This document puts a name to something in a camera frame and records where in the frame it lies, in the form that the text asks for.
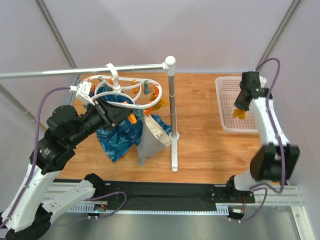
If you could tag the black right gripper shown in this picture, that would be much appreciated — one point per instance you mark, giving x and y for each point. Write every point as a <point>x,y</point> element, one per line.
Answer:
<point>243,100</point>

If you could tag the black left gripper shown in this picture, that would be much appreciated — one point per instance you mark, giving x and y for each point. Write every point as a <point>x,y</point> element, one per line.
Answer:
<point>103,113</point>

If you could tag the white round clip hanger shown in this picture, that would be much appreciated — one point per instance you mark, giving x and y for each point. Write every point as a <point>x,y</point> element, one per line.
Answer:
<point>138,93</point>

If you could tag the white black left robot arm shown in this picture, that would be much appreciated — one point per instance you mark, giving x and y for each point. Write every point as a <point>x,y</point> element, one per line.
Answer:
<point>28,217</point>

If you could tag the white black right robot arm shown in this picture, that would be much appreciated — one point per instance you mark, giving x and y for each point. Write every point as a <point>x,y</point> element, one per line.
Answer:
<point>275,161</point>

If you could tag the white perforated plastic basket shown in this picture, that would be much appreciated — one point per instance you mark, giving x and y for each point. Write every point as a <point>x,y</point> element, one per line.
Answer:
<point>227,91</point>

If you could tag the blue patterned shorts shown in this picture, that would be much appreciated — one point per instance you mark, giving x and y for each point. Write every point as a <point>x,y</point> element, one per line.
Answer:
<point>117,142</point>

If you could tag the grey cloth garment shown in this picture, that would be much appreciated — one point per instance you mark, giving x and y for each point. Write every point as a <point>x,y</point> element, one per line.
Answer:
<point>155,137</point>

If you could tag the white drying rack stand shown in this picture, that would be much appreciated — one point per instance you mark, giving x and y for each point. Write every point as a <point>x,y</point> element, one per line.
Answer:
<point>168,66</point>

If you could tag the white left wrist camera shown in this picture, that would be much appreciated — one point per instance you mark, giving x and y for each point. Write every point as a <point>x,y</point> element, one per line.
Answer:
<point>82,92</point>

